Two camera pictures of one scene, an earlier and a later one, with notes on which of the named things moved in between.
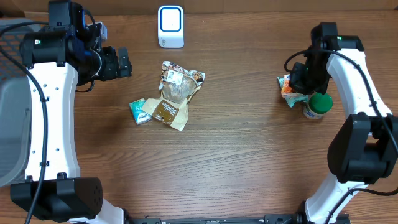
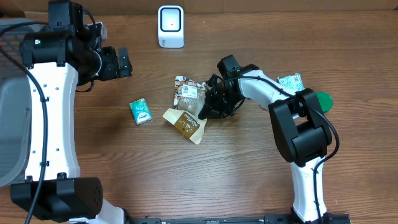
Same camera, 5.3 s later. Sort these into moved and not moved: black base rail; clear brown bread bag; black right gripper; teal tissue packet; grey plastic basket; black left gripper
Moved: clear brown bread bag; black right gripper
Not moved: teal tissue packet; black left gripper; black base rail; grey plastic basket
